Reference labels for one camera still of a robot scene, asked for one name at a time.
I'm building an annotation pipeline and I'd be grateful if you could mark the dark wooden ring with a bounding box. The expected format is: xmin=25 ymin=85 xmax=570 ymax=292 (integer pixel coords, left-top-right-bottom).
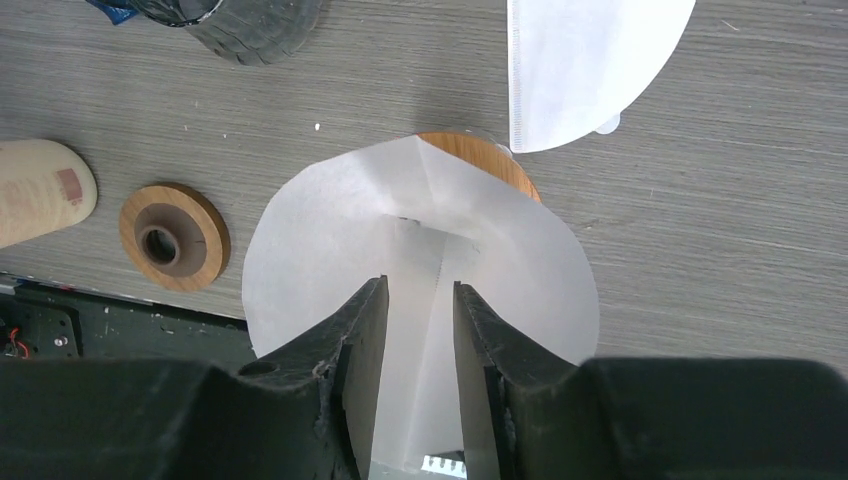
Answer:
xmin=118 ymin=182 xmax=232 ymax=294

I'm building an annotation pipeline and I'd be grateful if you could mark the light wooden ring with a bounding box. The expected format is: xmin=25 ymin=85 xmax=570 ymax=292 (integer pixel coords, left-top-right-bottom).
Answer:
xmin=417 ymin=131 xmax=543 ymax=203

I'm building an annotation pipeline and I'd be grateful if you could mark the blue plastic dripper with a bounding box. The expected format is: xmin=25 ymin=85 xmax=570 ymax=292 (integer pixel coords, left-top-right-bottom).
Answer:
xmin=86 ymin=0 xmax=139 ymax=26

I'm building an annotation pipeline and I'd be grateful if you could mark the white coffee filter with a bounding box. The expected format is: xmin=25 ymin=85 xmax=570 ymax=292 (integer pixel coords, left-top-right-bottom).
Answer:
xmin=242 ymin=132 xmax=599 ymax=470
xmin=506 ymin=0 xmax=695 ymax=153

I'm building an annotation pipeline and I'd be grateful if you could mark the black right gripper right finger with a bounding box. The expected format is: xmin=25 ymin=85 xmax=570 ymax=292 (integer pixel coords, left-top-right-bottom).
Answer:
xmin=453 ymin=282 xmax=847 ymax=479

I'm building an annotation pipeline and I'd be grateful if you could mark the grey glass pitcher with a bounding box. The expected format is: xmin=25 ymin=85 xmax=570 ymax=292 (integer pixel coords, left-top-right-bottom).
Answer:
xmin=129 ymin=0 xmax=324 ymax=66

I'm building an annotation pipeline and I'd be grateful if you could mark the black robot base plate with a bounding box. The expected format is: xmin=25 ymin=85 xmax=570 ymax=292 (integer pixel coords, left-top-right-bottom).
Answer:
xmin=1 ymin=275 xmax=256 ymax=370

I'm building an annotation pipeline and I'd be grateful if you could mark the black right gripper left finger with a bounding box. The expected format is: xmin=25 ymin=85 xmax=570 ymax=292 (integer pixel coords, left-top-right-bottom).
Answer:
xmin=1 ymin=276 xmax=389 ymax=479

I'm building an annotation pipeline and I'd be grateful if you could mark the cream pump bottle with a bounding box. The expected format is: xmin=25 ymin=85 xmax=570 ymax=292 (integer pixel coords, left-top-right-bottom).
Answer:
xmin=1 ymin=139 xmax=98 ymax=248

